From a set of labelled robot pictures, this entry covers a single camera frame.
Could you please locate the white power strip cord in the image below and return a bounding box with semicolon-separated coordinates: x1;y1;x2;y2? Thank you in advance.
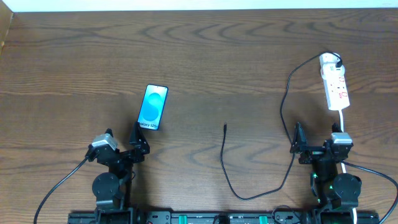
338;108;358;224

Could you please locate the black USB charging cable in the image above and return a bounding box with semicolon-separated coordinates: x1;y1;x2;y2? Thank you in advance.
220;51;343;201

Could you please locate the black right camera cable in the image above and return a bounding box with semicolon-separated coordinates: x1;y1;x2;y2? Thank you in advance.
341;160;398;224

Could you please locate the white power strip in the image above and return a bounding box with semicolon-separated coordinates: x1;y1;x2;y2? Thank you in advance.
319;52;351;111

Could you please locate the blue Samsung Galaxy smartphone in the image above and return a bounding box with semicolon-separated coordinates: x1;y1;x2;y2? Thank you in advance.
137;84;169;130

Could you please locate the black camera cable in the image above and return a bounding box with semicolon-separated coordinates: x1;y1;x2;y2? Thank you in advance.
33;157;90;224
341;160;398;224

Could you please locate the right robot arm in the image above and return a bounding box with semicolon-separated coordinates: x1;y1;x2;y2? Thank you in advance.
290;123;362;223

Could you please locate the black left camera cable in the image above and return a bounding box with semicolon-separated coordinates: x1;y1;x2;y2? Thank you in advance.
33;157;90;224

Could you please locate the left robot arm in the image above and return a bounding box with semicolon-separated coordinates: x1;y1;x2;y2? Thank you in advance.
85;121;150;223

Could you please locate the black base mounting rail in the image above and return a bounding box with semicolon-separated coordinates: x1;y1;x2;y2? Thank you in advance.
67;210;381;224

